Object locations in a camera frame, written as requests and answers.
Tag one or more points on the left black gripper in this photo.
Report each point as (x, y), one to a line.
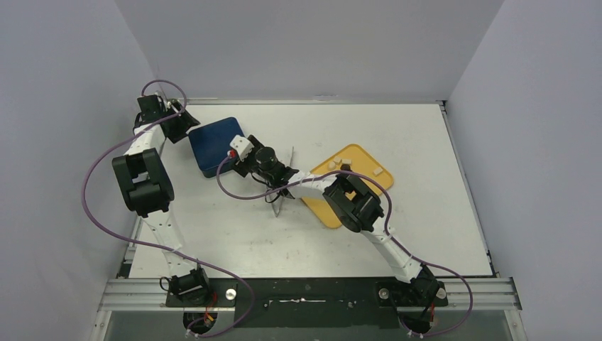
(186, 122)

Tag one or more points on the blue box lid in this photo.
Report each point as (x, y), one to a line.
(210, 142)

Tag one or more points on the metal tongs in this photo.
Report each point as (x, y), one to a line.
(276, 200)

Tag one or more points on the blue chocolate box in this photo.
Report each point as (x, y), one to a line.
(209, 170)

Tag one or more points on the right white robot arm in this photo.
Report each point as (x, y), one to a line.
(348, 195)

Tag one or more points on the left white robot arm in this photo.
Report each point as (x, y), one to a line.
(147, 190)

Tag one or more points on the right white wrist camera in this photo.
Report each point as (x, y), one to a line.
(240, 147)

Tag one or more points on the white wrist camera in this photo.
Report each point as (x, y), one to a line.
(240, 147)
(172, 106)

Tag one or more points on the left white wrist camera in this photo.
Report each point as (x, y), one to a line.
(172, 106)

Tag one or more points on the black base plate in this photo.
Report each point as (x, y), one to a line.
(318, 302)

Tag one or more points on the aluminium rail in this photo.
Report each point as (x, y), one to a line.
(145, 294)

